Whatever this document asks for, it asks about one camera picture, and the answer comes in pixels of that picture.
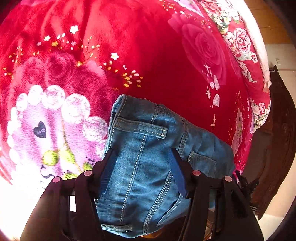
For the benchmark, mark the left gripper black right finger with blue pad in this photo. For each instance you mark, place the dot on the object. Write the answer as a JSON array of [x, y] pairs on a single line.
[[233, 218]]

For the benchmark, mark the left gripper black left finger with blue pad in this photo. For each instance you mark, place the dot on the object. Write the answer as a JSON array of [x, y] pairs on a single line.
[[66, 210]]

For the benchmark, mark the blue denim jeans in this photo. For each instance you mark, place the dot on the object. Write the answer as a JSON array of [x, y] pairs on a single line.
[[141, 195]]

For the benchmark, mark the dark wooden furniture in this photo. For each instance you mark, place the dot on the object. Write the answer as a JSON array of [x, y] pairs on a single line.
[[273, 147]]

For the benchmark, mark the red floral plush blanket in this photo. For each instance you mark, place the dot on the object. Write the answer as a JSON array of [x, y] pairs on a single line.
[[64, 64]]

